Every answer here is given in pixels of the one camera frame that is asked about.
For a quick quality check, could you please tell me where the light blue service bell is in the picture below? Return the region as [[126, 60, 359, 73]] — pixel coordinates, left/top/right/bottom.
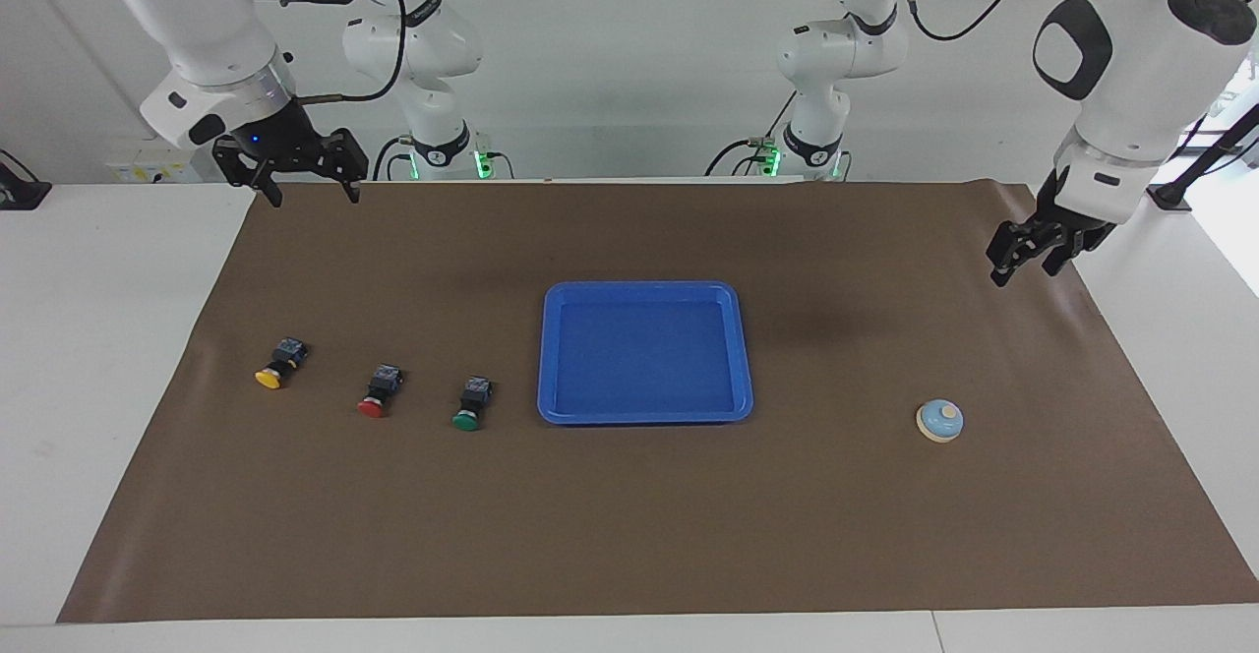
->
[[916, 398, 965, 445]]

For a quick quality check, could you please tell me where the yellow push button switch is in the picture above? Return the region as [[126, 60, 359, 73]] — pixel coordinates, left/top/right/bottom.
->
[[255, 336, 309, 390]]

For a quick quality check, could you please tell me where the red push button switch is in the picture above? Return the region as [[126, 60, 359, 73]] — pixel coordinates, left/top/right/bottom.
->
[[357, 364, 405, 420]]

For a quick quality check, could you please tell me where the green push button switch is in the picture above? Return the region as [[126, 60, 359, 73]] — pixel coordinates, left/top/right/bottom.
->
[[451, 376, 495, 433]]

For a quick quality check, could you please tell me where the blue plastic tray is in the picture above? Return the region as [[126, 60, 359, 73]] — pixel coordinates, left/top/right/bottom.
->
[[537, 280, 754, 427]]

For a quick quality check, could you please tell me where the black tripod stand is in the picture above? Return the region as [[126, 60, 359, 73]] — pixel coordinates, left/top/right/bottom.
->
[[1146, 102, 1259, 211]]

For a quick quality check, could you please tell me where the black desk stand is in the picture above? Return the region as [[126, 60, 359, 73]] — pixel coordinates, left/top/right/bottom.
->
[[0, 148, 52, 211]]

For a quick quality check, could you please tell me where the brown table mat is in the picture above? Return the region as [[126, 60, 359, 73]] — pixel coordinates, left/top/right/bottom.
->
[[56, 179, 1259, 624]]

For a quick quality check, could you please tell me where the black right base cable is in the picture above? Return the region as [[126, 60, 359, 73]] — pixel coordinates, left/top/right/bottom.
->
[[372, 135, 412, 182]]

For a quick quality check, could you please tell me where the black base cable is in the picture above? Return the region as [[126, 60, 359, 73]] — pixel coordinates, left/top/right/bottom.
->
[[372, 135, 412, 182], [705, 90, 800, 178]]

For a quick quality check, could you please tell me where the white wall socket box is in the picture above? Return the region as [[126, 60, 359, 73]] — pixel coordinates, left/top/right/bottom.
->
[[106, 145, 198, 184]]

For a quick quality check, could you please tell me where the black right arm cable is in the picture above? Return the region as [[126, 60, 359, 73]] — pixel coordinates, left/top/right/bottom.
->
[[285, 0, 409, 105]]

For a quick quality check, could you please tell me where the black left base cable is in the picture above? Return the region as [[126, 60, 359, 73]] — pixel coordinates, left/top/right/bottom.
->
[[705, 90, 800, 178]]

